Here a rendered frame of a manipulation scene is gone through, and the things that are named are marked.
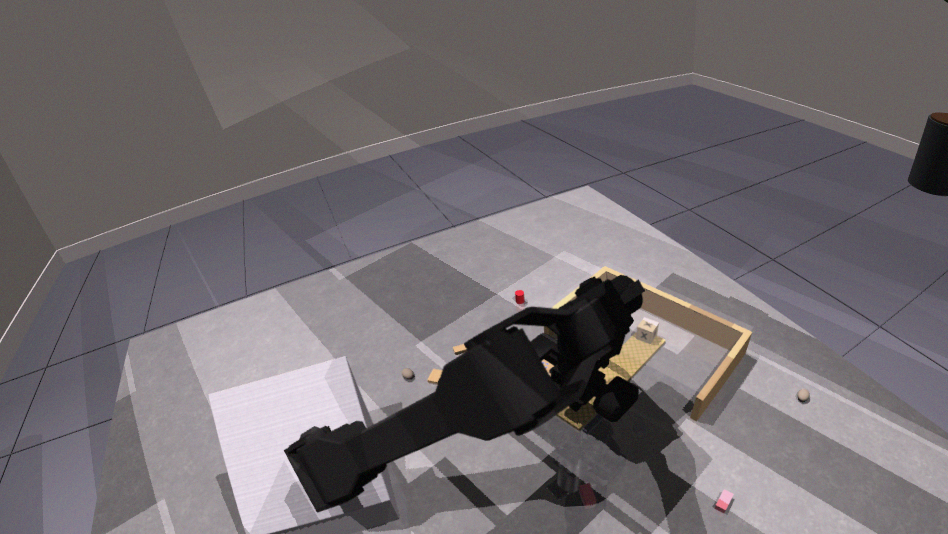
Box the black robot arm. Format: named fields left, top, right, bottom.
left=284, top=275, right=645, bottom=513

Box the red block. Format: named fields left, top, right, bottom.
left=579, top=483, right=597, bottom=506
left=714, top=489, right=733, bottom=513

